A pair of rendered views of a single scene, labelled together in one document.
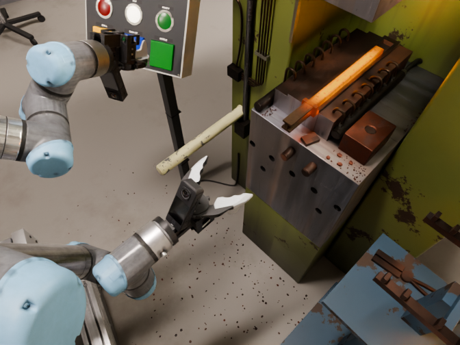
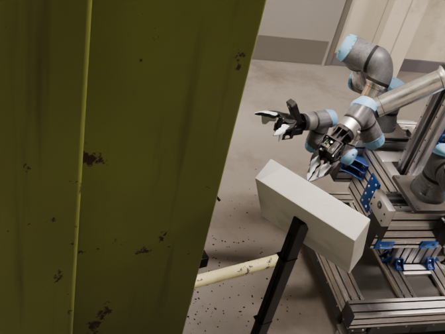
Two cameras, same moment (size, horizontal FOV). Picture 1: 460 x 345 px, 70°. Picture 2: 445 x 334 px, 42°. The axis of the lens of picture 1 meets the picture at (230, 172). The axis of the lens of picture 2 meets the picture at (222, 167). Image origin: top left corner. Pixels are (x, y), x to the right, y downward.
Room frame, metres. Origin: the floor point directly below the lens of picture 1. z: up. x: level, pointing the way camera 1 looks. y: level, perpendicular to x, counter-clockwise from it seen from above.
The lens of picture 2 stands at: (2.33, 0.19, 2.17)
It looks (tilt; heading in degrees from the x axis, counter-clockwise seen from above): 37 degrees down; 189
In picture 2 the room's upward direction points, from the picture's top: 14 degrees clockwise
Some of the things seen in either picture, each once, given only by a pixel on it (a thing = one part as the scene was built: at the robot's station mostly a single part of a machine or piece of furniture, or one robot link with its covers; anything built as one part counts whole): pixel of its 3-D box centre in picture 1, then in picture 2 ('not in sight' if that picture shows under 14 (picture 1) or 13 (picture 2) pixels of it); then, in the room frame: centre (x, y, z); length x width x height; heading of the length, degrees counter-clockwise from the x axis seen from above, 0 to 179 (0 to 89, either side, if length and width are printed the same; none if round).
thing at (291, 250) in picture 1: (311, 200); not in sight; (0.78, -0.40, 0.23); 0.56 x 0.38 x 0.47; 135
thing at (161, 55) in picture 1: (162, 55); not in sight; (0.85, 0.20, 1.01); 0.07 x 0.05 x 0.07; 70
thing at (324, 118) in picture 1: (343, 77); not in sight; (0.81, -0.35, 0.96); 0.42 x 0.20 x 0.09; 135
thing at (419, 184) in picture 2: not in sight; (432, 183); (0.24, 0.72, 0.87); 0.15 x 0.15 x 0.10
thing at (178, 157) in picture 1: (202, 138); (239, 270); (0.84, 0.11, 0.62); 0.44 x 0.05 x 0.05; 135
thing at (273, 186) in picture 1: (337, 139); not in sight; (0.78, -0.40, 0.69); 0.56 x 0.38 x 0.45; 135
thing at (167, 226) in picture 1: (185, 215); (291, 124); (0.33, 0.10, 0.97); 0.12 x 0.08 x 0.09; 135
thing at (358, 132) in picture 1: (366, 137); not in sight; (0.58, -0.37, 0.95); 0.12 x 0.09 x 0.07; 135
